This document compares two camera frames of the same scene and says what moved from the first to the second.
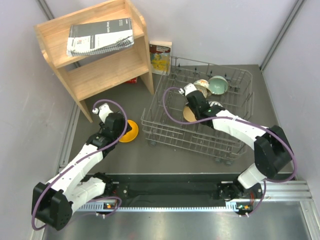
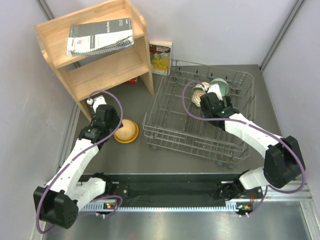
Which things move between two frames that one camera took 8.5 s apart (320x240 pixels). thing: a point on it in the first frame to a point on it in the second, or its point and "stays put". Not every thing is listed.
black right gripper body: (196, 114) to (228, 102)
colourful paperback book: (161, 57) stays put
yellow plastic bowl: (131, 135) stays put
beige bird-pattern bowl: (188, 114) to (128, 133)
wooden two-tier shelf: (88, 75) stays put
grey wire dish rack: (202, 110) stays put
